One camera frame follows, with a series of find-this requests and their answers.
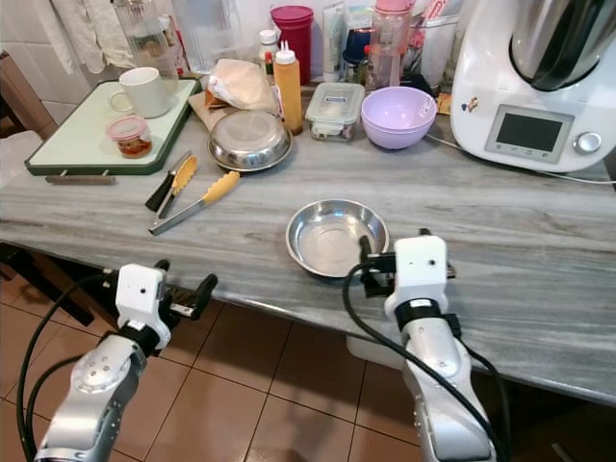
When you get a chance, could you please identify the stainless steel bowl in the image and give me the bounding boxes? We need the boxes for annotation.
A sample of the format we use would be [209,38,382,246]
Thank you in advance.
[286,199,389,280]
[209,109,293,173]

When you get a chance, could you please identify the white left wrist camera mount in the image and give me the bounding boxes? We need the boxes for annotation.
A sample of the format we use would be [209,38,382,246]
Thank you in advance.
[115,262,167,330]

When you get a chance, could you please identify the beige paper bag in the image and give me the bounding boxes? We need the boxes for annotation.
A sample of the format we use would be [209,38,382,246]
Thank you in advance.
[188,59,275,132]

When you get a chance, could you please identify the pale green tray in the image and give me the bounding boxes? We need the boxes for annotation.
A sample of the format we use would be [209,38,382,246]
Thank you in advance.
[25,79,201,177]

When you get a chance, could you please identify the small pink-lidded plastic tub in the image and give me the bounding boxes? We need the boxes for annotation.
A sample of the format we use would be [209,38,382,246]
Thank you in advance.
[106,115,153,159]

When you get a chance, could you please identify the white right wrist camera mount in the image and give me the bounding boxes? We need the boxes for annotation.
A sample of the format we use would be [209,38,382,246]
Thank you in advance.
[394,235,449,303]

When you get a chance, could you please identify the white ceramic mug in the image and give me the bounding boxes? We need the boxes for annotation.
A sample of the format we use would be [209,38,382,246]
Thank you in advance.
[108,66,176,119]

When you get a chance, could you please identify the clear plastic jug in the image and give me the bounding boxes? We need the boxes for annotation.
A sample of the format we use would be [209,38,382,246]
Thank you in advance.
[178,0,266,73]

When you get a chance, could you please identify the dark red canister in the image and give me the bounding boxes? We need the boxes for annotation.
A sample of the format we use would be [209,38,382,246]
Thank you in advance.
[270,5,316,83]

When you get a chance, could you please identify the purple plastic bowl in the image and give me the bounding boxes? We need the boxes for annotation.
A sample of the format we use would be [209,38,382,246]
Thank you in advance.
[361,87,438,150]

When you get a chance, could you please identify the orange squeeze sauce bottle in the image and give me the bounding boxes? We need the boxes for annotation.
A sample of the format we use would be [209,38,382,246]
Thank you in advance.
[273,41,301,136]

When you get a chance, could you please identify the small white-capped bottle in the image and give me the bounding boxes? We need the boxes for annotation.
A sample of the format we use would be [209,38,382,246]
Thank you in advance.
[258,29,280,78]

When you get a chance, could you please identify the dark blue cup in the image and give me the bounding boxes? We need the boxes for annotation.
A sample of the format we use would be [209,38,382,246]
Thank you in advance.
[342,27,374,68]

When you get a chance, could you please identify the glass food container with lid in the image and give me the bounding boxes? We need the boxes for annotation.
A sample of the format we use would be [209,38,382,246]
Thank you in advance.
[305,83,366,141]

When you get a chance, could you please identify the brown wooden chair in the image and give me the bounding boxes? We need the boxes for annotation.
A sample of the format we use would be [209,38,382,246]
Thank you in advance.
[0,53,39,136]

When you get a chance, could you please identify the clear bottle with pink lid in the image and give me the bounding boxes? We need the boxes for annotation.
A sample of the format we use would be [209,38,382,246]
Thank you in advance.
[368,0,415,90]

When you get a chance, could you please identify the knife with black handle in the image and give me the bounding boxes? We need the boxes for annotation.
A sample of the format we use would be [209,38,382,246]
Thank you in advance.
[144,152,192,213]

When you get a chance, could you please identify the clear glass jar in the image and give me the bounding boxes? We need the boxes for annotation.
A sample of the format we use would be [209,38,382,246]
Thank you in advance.
[114,0,176,70]

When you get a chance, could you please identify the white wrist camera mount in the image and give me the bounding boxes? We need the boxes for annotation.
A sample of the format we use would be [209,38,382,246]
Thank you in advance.
[394,235,449,303]
[115,262,167,330]

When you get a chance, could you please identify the steel tongs with yellow handle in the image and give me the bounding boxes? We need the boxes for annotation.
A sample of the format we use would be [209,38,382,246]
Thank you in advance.
[150,170,241,236]

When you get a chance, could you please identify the hanging white cloth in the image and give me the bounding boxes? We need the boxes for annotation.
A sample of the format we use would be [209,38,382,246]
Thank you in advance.
[48,0,131,73]

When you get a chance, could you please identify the white kitchen cooking machine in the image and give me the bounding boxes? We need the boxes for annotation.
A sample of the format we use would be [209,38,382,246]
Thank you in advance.
[450,0,616,174]

